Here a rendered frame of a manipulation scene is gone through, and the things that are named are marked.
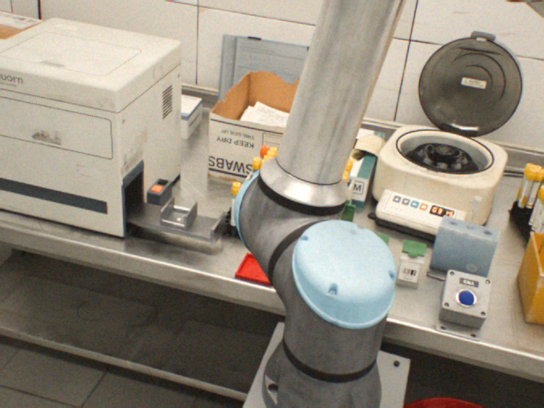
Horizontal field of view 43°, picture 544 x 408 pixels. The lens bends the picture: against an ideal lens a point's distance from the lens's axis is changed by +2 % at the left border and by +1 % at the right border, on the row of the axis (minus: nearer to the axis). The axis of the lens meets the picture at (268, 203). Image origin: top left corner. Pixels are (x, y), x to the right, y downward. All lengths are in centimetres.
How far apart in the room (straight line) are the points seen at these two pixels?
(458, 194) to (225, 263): 47
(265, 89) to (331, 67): 94
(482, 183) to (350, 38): 70
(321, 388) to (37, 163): 71
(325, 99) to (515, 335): 60
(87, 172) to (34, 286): 99
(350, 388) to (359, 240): 18
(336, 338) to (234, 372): 114
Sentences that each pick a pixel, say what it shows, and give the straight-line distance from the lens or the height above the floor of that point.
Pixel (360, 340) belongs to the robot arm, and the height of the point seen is 110.
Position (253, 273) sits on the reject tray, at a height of 88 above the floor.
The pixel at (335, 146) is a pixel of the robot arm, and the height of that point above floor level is 127.
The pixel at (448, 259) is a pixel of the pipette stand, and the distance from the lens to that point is 128.
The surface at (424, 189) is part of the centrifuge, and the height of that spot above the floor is 96.
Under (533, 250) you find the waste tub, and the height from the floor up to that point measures 97.
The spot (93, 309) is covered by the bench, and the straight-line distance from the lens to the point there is 210.
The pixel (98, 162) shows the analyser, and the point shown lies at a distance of 124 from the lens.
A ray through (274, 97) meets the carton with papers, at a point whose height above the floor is 97.
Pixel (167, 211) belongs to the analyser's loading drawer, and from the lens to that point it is 127.
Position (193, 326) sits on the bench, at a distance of 202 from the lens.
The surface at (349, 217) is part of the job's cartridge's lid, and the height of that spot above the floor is 97.
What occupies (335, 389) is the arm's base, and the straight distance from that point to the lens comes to 83.
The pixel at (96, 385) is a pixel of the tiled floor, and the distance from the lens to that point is 225.
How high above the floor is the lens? 161
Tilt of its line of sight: 31 degrees down
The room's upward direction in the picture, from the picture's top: 5 degrees clockwise
